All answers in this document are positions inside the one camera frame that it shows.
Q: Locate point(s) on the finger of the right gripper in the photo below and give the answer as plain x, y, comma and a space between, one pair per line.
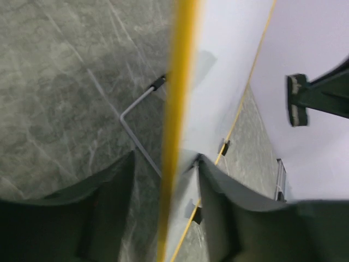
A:
337, 76
325, 102

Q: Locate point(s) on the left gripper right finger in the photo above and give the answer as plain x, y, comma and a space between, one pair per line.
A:
243, 225

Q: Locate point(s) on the yellow framed whiteboard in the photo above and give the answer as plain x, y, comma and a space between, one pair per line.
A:
214, 48

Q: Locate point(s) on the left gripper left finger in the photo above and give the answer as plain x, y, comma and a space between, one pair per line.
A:
83, 222

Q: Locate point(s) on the right side aluminium rail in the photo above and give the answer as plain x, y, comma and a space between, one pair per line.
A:
280, 183

